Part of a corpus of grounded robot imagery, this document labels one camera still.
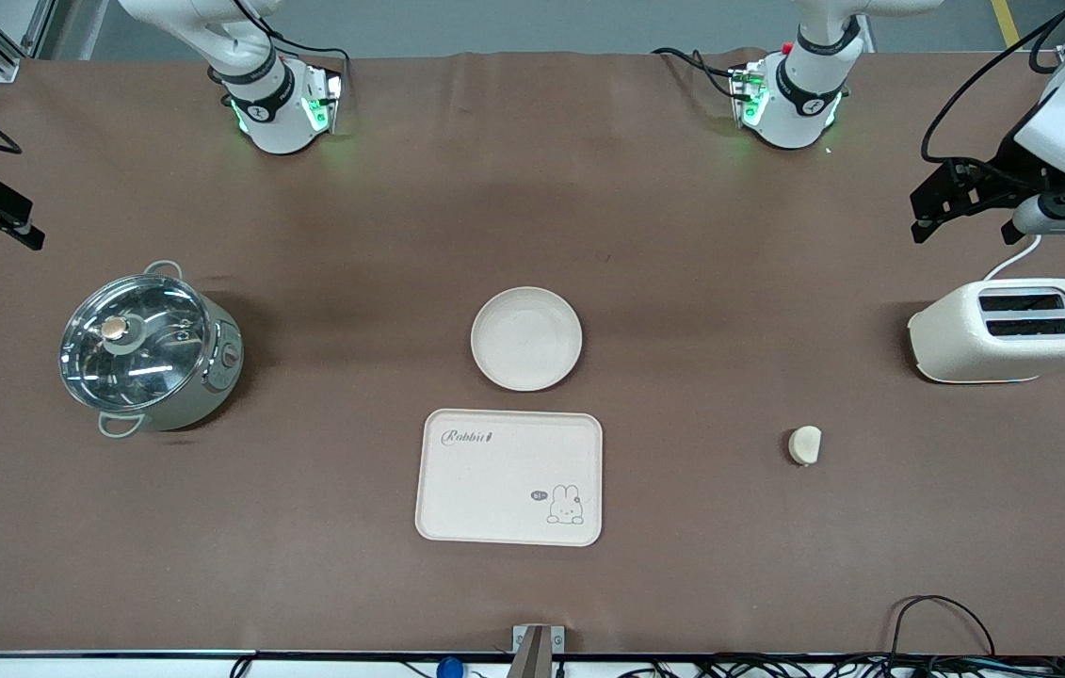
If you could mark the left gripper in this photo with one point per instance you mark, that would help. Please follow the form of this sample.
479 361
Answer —
1006 171

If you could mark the small white bun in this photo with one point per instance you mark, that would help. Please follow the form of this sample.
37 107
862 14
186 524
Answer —
804 445

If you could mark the round cream plate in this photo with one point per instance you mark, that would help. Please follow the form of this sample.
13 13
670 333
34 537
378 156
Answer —
526 339

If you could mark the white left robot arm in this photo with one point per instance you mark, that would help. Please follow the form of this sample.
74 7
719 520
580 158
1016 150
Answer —
796 113

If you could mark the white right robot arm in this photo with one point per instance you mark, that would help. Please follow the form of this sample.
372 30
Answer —
280 122

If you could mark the cream rabbit print tray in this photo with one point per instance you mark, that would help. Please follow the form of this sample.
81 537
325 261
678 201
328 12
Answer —
494 490

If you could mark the cream two-slot toaster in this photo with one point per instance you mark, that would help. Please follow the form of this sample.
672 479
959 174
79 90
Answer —
965 344

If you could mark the glass pot lid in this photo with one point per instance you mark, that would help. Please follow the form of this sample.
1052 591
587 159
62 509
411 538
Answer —
137 344

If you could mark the pale green electric pot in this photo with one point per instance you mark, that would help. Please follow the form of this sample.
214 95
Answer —
212 377

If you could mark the brown table cover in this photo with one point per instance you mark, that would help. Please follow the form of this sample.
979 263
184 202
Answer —
683 235

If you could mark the small blue round object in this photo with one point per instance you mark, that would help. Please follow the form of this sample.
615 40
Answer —
449 669

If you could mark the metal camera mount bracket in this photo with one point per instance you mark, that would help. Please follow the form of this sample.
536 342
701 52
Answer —
535 650

